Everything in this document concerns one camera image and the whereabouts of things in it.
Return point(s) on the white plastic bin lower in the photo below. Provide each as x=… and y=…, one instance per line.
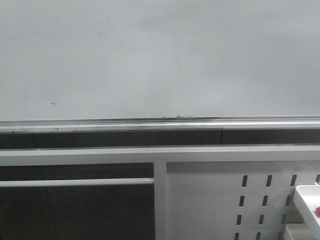
x=298, y=231

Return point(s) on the small red object in bin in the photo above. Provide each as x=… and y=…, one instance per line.
x=317, y=211

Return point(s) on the aluminium whiteboard tray rail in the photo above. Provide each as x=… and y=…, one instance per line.
x=159, y=124

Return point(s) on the white plastic bin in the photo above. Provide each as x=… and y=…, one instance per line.
x=307, y=199
x=298, y=231

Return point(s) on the white plastic bin upper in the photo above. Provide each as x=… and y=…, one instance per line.
x=307, y=199

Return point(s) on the large white whiteboard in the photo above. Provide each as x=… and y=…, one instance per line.
x=121, y=59

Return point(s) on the white slotted pegboard panel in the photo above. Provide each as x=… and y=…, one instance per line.
x=234, y=200

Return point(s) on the white metal frame rack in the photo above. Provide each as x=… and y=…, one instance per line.
x=160, y=156

